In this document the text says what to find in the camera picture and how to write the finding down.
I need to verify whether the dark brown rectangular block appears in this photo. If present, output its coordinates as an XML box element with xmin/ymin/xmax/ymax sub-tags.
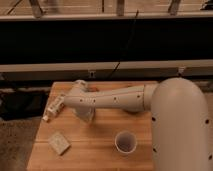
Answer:
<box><xmin>89</xmin><ymin>87</ymin><xmax>99</xmax><ymax>92</ymax></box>

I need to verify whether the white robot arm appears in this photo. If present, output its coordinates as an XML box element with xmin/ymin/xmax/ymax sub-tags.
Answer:
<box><xmin>65</xmin><ymin>78</ymin><xmax>213</xmax><ymax>171</ymax></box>

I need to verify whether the black hanging cable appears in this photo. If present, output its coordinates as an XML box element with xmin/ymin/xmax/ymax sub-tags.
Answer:
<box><xmin>106</xmin><ymin>9</ymin><xmax>140</xmax><ymax>80</ymax></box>

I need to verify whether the white tube with cap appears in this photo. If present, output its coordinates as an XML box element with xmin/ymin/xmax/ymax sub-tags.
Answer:
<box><xmin>42</xmin><ymin>93</ymin><xmax>65</xmax><ymax>122</ymax></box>

